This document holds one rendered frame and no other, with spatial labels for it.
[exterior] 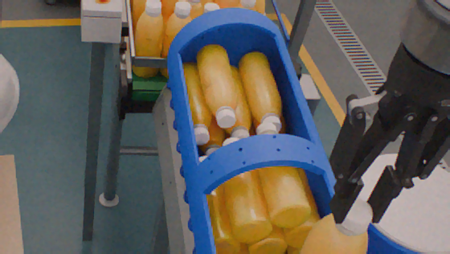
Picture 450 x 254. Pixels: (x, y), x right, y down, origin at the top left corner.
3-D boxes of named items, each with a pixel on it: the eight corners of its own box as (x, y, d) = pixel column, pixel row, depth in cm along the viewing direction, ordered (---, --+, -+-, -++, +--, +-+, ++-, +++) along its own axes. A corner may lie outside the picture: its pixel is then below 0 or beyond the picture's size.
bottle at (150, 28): (133, 60, 173) (141, -2, 159) (159, 64, 174) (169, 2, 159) (130, 76, 168) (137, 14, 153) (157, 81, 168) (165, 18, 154)
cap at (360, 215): (355, 237, 70) (361, 228, 69) (329, 215, 72) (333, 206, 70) (374, 221, 72) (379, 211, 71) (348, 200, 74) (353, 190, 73)
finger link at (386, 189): (386, 164, 68) (392, 164, 68) (364, 203, 73) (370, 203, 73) (395, 185, 66) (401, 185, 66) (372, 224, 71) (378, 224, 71)
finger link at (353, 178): (420, 115, 57) (408, 112, 57) (357, 190, 65) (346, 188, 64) (406, 88, 60) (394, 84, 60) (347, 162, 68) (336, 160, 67)
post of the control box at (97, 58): (82, 240, 237) (92, 24, 165) (82, 232, 240) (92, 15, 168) (92, 240, 238) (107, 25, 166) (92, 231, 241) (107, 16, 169)
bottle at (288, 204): (319, 205, 106) (291, 123, 119) (280, 202, 104) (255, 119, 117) (302, 231, 111) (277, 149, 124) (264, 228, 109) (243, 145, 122)
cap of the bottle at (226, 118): (238, 114, 129) (239, 120, 128) (224, 124, 131) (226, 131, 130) (226, 106, 127) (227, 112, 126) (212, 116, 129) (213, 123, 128)
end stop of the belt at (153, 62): (134, 67, 163) (135, 58, 161) (133, 64, 164) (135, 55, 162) (278, 72, 171) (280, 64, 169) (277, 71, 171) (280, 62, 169)
